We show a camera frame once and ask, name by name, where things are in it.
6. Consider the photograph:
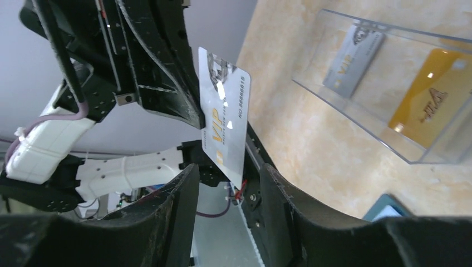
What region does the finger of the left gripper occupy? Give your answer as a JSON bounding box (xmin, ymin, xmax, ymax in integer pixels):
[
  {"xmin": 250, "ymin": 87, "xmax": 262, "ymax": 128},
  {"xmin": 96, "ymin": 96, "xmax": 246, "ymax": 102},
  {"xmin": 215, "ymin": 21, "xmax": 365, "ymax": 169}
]
[{"xmin": 115, "ymin": 1, "xmax": 205, "ymax": 129}]

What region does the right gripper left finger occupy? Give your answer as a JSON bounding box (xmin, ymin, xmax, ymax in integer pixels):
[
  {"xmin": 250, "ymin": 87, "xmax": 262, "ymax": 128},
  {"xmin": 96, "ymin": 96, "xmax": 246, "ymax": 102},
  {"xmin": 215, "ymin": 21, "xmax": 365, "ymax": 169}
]
[{"xmin": 1, "ymin": 164, "xmax": 199, "ymax": 266}]

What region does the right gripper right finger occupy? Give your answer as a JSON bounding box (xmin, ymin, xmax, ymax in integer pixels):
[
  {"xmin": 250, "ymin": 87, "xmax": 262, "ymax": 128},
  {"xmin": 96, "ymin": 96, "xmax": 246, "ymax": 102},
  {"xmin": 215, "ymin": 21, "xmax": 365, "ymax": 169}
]
[{"xmin": 260, "ymin": 164, "xmax": 471, "ymax": 266}]

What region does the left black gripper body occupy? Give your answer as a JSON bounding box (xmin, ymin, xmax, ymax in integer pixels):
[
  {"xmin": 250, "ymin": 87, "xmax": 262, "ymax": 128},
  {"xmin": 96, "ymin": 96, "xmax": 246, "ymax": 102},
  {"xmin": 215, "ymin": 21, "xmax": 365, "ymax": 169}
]
[{"xmin": 19, "ymin": 1, "xmax": 144, "ymax": 122}]

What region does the silver vip card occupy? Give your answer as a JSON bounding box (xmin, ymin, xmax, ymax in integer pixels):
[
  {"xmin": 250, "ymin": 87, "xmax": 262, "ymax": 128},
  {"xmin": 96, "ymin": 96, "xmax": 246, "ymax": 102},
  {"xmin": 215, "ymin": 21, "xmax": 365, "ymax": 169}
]
[
  {"xmin": 323, "ymin": 22, "xmax": 385, "ymax": 98},
  {"xmin": 198, "ymin": 47, "xmax": 251, "ymax": 189}
]

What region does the blue card holder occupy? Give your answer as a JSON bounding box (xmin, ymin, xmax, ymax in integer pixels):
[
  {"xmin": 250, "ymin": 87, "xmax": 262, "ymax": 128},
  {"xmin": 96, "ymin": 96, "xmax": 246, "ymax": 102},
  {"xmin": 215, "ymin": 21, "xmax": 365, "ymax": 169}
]
[{"xmin": 362, "ymin": 194, "xmax": 413, "ymax": 222}]

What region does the clear plastic box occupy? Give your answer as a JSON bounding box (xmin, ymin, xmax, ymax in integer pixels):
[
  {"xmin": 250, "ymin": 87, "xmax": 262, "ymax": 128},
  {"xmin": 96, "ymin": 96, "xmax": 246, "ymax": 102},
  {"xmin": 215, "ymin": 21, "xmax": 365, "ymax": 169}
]
[{"xmin": 292, "ymin": 9, "xmax": 471, "ymax": 164}]

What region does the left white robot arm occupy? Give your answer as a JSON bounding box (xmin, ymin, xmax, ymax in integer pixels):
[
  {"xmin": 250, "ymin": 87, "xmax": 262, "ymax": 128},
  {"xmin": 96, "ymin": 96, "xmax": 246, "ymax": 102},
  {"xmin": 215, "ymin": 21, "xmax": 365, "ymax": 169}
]
[{"xmin": 1, "ymin": 1, "xmax": 225, "ymax": 212}]

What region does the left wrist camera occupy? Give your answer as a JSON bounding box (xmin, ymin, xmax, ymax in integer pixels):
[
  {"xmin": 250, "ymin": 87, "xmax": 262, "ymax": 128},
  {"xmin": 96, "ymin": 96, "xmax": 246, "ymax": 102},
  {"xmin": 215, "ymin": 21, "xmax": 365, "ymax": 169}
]
[{"xmin": 4, "ymin": 85, "xmax": 97, "ymax": 185}]

